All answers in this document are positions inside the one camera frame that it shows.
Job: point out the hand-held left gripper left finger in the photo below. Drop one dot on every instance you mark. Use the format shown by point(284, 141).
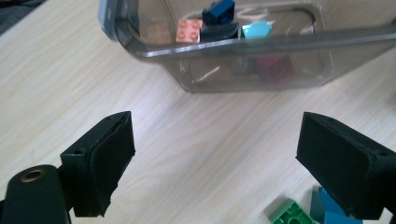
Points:
point(99, 161)

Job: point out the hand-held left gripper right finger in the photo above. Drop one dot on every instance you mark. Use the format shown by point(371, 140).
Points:
point(345, 168)

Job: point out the green building block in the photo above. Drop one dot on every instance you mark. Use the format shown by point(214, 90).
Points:
point(291, 214)

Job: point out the magenta building block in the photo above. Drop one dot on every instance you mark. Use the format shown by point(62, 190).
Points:
point(275, 69)

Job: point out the transparent brown storage box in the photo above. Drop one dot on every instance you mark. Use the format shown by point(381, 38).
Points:
point(218, 79)

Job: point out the orange building block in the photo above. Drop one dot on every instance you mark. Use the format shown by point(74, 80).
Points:
point(188, 30)

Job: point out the light blue building block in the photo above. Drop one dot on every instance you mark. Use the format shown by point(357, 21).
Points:
point(257, 29)

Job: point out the black building block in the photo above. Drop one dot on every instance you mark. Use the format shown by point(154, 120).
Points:
point(219, 32)

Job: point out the dark blue building block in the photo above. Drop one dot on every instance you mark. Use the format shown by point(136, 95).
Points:
point(218, 12)

